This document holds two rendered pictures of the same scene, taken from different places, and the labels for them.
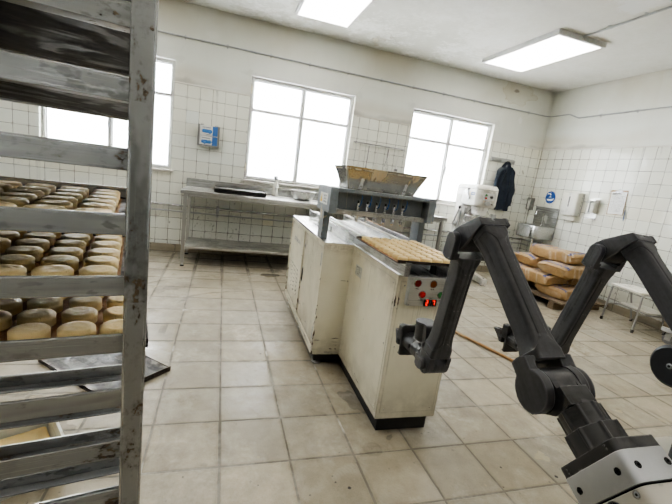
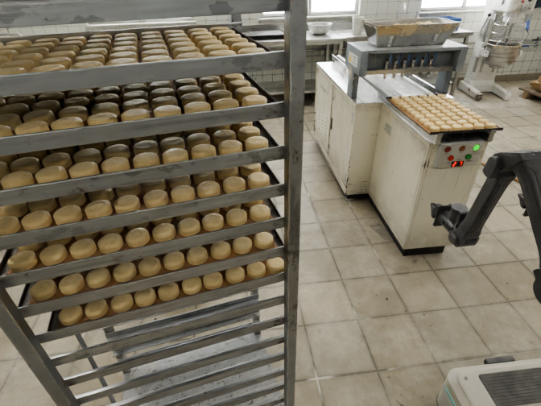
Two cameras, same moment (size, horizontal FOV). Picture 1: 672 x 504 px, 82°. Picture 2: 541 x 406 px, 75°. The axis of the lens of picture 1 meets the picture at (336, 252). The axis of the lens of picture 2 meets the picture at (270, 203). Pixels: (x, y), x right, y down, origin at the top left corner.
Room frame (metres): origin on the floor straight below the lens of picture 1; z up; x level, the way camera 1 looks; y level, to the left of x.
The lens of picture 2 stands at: (-0.12, 0.20, 1.64)
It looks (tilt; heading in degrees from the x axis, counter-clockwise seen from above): 34 degrees down; 12
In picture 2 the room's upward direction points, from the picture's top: 2 degrees counter-clockwise
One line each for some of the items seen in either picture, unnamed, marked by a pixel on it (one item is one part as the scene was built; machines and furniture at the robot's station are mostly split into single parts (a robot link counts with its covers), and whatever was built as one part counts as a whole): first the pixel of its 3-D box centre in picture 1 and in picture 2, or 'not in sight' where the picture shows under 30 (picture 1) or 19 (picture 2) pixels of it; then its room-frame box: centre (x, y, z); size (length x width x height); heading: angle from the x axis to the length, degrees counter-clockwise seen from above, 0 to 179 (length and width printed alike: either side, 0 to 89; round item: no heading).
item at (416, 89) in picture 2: (383, 235); (409, 84); (2.75, -0.33, 0.87); 2.01 x 0.03 x 0.07; 17
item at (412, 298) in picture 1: (430, 291); (458, 154); (1.77, -0.47, 0.77); 0.24 x 0.04 x 0.14; 107
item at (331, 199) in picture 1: (373, 217); (400, 69); (2.60, -0.22, 1.01); 0.72 x 0.33 x 0.34; 107
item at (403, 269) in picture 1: (345, 232); (373, 85); (2.67, -0.05, 0.87); 2.01 x 0.03 x 0.07; 17
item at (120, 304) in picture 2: not in sight; (121, 302); (0.38, 0.68, 0.96); 0.05 x 0.05 x 0.02
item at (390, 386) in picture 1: (389, 324); (415, 173); (2.12, -0.36, 0.45); 0.70 x 0.34 x 0.90; 17
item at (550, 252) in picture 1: (559, 254); not in sight; (5.12, -2.97, 0.62); 0.72 x 0.42 x 0.17; 24
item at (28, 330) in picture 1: (29, 335); (235, 274); (0.52, 0.43, 0.96); 0.05 x 0.05 x 0.02
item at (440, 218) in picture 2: (412, 342); (446, 218); (1.16, -0.28, 0.76); 0.07 x 0.07 x 0.10; 17
